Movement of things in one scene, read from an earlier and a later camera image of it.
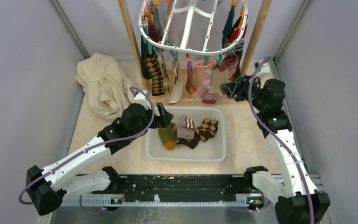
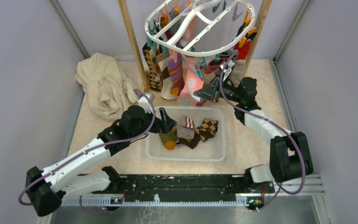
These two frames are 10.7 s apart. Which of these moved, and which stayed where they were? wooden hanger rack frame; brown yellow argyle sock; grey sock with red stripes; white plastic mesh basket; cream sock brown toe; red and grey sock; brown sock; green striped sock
Moved: red and grey sock; cream sock brown toe
Stayed: grey sock with red stripes; brown sock; wooden hanger rack frame; green striped sock; brown yellow argyle sock; white plastic mesh basket
